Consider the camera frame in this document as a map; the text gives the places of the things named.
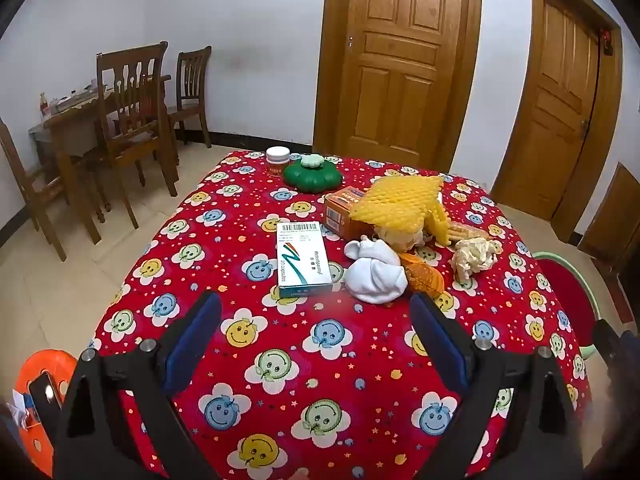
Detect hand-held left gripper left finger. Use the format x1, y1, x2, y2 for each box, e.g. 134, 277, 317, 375
52, 291, 223, 480

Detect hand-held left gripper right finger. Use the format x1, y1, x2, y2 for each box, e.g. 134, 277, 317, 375
409, 292, 586, 480

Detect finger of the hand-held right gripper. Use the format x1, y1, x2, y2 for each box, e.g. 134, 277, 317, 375
591, 319, 632, 376

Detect paper tissue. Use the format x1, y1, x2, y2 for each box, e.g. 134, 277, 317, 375
451, 237, 502, 286

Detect red basin green rim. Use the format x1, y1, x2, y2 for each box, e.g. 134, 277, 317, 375
530, 252, 608, 361

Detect cracker pack orange ends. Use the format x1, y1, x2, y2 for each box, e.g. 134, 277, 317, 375
397, 222, 483, 295

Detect white plastic packet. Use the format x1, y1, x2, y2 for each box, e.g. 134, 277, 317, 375
344, 239, 408, 305

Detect crumpled clear plastic bag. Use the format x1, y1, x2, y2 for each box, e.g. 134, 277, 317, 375
372, 222, 426, 251

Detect red smiley flower tablecloth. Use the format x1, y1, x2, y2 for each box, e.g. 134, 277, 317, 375
92, 150, 601, 480

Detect wooden door leaf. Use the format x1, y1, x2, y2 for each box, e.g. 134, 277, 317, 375
577, 162, 640, 281

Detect white medicine box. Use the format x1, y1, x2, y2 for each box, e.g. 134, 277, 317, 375
276, 221, 335, 298

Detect yellow foam fruit net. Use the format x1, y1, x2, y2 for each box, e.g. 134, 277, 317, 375
350, 175, 451, 247

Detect orange plastic stool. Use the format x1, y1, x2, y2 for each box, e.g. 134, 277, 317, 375
14, 351, 81, 478

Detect black smartphone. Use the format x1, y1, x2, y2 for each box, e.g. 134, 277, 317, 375
27, 371, 66, 441

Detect orange cardboard box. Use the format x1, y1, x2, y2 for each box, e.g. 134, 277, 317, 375
323, 186, 381, 238

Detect white jar red label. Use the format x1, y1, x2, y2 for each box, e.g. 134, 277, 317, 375
265, 146, 291, 177

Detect green flower-shaped container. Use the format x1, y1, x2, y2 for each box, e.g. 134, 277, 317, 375
282, 154, 344, 193

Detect tall wooden dining chair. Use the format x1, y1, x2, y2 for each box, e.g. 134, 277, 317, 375
82, 41, 180, 231

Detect wooden dining table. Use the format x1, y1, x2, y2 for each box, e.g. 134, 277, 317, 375
42, 74, 173, 246

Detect wooden panel door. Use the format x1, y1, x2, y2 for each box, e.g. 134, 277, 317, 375
314, 0, 483, 171
492, 0, 623, 241

